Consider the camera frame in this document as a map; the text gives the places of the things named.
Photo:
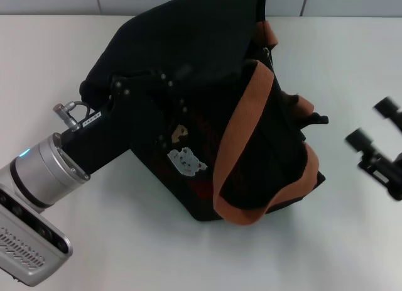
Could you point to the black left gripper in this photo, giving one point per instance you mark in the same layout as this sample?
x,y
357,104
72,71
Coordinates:
x,y
116,130

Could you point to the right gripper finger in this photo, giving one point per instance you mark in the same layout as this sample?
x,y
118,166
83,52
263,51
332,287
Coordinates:
x,y
389,107
364,143

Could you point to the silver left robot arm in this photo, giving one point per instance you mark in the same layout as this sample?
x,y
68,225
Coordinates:
x,y
41,171

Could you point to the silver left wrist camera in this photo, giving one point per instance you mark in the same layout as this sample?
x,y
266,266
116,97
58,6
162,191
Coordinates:
x,y
28,240

